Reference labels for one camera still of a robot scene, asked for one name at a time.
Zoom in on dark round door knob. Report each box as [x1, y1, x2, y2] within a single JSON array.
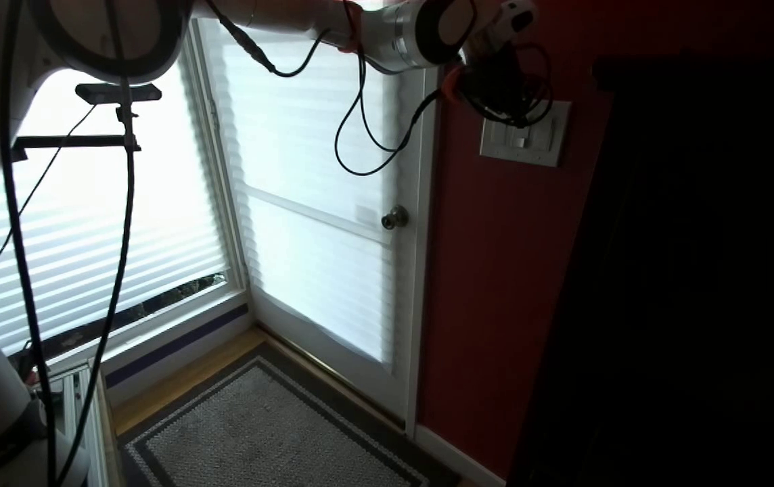
[[378, 204, 410, 232]]

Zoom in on white baseboard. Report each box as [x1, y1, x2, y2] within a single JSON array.
[[414, 423, 509, 487]]

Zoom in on white window blinds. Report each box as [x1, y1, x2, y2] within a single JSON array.
[[0, 52, 233, 358]]

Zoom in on grey rug with dark border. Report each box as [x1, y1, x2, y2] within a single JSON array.
[[117, 342, 463, 487]]

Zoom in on white glass door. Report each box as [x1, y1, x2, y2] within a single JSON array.
[[180, 7, 448, 436]]

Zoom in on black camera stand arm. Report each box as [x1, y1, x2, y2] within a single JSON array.
[[8, 102, 142, 164]]

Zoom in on aluminium frame table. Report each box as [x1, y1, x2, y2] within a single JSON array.
[[42, 359, 125, 487]]

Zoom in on white light switch plate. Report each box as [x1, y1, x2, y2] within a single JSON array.
[[476, 94, 573, 170]]

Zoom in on black exterior camera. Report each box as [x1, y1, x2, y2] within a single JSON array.
[[72, 82, 165, 109]]

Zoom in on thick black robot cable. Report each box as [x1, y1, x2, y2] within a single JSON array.
[[0, 0, 448, 487]]

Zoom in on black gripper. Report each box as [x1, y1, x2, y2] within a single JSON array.
[[443, 37, 556, 129]]

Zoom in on dark wooden cabinet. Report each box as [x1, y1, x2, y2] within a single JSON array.
[[505, 52, 774, 487]]

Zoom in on thin black camera cable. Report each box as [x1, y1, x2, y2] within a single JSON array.
[[0, 102, 99, 310]]

